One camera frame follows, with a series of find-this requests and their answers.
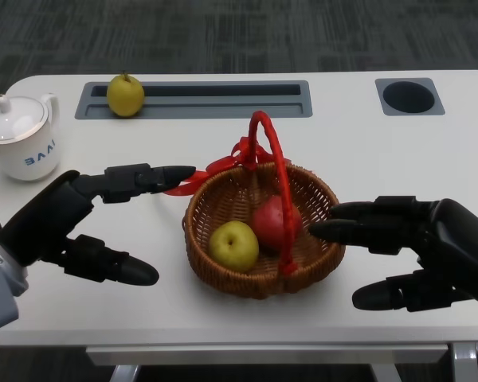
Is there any grey table frame rail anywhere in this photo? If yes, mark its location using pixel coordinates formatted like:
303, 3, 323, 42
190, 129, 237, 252
85, 345, 449, 366

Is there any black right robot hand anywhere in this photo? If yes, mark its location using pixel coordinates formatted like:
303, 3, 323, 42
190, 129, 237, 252
307, 195, 478, 314

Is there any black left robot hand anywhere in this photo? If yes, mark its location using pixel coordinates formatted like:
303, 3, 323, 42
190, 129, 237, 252
0, 162, 198, 287

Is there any red apple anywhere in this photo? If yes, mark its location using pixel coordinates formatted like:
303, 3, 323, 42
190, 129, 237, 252
251, 194, 304, 251

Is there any white ceramic mug lid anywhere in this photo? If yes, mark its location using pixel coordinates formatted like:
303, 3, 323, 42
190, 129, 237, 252
0, 94, 50, 143

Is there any grey recessed cup holder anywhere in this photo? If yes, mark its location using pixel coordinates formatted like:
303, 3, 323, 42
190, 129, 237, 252
374, 77, 446, 117

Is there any white mug with blue print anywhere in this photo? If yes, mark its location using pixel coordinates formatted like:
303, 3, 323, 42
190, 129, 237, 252
0, 93, 61, 182

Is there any grey recessed slot tray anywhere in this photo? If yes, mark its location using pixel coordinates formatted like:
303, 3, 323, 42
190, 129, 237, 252
74, 80, 314, 120

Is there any yellow pear with stem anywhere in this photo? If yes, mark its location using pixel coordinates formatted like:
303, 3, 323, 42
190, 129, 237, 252
106, 71, 145, 118

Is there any wicker basket with red handle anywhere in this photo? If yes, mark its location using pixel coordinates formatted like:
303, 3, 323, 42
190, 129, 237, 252
182, 110, 346, 300

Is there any grey metal table leg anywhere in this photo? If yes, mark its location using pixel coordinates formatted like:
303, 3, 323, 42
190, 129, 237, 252
368, 361, 402, 382
110, 364, 140, 382
449, 341, 478, 382

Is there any green pear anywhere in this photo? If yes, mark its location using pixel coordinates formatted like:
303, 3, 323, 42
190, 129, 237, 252
208, 220, 260, 274

